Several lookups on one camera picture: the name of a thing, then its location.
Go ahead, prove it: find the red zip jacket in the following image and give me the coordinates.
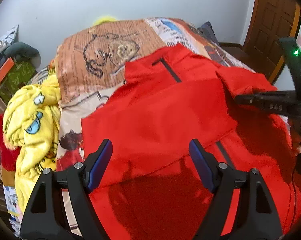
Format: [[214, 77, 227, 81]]
[[81, 44, 301, 239]]

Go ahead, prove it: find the person right hand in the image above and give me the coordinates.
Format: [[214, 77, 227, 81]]
[[288, 118, 301, 157]]

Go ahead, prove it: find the wooden door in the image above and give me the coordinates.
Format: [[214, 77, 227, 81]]
[[244, 0, 301, 83]]

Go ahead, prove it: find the red plush cloth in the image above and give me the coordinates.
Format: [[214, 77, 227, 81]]
[[0, 114, 20, 171]]

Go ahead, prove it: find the yellow cartoon blanket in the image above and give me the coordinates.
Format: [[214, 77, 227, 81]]
[[3, 74, 61, 211]]

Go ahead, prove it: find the dark blue backpack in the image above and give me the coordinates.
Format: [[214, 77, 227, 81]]
[[198, 21, 219, 46]]

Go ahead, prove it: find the green patterned storage box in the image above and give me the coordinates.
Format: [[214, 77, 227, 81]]
[[0, 59, 35, 104]]

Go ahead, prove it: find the orange box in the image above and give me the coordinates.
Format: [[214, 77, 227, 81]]
[[0, 57, 15, 84]]

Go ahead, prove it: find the printed newspaper bedspread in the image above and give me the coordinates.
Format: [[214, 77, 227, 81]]
[[2, 17, 256, 237]]

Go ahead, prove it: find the grey neck pillow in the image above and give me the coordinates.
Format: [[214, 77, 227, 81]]
[[4, 42, 41, 68]]

